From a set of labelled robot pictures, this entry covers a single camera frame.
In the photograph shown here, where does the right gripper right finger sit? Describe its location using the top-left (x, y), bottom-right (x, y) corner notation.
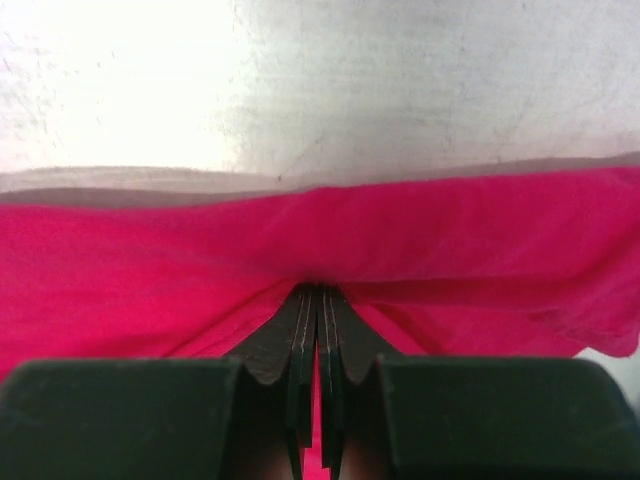
top-left (317, 286), bottom-right (400, 479)

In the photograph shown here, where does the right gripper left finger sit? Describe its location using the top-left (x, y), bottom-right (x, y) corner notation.
top-left (227, 284), bottom-right (316, 479)

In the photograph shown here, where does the red t shirt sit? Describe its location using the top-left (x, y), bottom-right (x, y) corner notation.
top-left (1, 167), bottom-right (639, 479)

